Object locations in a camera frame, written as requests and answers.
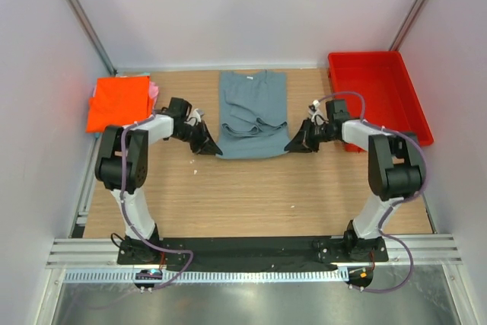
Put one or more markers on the left aluminium corner post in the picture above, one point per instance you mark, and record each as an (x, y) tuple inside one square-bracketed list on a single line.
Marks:
[(91, 34)]

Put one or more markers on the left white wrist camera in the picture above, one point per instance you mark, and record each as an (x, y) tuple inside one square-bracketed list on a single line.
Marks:
[(195, 117)]

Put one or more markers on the red plastic bin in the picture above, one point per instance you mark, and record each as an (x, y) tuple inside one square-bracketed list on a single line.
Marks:
[(382, 79)]

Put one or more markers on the slotted cable duct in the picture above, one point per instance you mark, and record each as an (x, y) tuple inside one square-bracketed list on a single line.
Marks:
[(140, 276)]

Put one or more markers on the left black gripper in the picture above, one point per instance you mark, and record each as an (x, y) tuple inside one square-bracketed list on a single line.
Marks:
[(208, 147)]

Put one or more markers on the right aluminium corner post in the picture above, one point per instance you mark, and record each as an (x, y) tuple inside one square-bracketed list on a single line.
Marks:
[(411, 17)]

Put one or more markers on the aluminium corner post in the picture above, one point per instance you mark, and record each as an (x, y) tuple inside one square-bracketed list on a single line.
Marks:
[(411, 17), (91, 34)]

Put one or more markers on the folded orange t shirt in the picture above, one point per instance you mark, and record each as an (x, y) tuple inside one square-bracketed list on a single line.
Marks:
[(118, 101)]

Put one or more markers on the aluminium front rail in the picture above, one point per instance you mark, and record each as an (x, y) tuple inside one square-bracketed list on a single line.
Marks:
[(426, 249)]

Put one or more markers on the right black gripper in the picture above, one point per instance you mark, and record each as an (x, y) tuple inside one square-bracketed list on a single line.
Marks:
[(300, 142)]

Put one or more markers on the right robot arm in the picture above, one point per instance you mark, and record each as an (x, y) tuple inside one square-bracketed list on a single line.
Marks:
[(396, 173)]

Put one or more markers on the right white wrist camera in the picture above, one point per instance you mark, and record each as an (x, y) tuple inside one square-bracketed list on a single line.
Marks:
[(315, 113)]

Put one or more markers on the folded pink t shirt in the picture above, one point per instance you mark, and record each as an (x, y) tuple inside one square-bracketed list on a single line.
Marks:
[(153, 92)]

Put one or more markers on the grey-blue t shirt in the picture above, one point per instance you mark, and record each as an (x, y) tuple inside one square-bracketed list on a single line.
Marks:
[(253, 115)]

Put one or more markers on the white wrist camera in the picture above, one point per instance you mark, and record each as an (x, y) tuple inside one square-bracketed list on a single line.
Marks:
[(315, 113), (195, 117)]

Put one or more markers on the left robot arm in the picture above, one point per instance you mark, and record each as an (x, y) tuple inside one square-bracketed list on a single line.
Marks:
[(122, 168)]

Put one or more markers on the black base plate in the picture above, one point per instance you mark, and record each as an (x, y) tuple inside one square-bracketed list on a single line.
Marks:
[(256, 254)]

